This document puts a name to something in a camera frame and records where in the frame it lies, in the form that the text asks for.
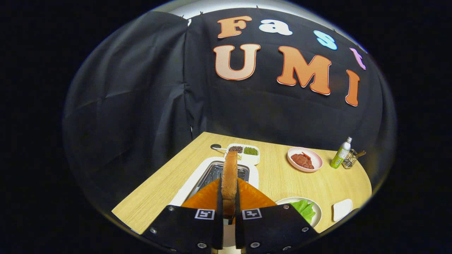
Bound white toaster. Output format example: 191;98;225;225
169;156;259;207

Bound pink plate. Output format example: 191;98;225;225
287;147;323;173

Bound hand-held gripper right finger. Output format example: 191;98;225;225
235;177;320;254

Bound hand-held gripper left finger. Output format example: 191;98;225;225
141;177;224;254

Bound metal wire utensil holder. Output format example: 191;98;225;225
342;149;358;169

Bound red meat slices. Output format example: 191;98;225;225
291;152;315;170

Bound silver bottle with green label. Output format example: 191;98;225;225
330;137;353;169

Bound green lettuce leaf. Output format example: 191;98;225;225
290;199;316;224

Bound small white square plate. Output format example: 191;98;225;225
332;199;353;222

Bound round white plate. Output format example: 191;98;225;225
275;197;322;229

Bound brown-crust toast slice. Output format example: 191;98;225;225
221;151;238;217

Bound white divided condiment dish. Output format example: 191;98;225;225
225;143;260;165

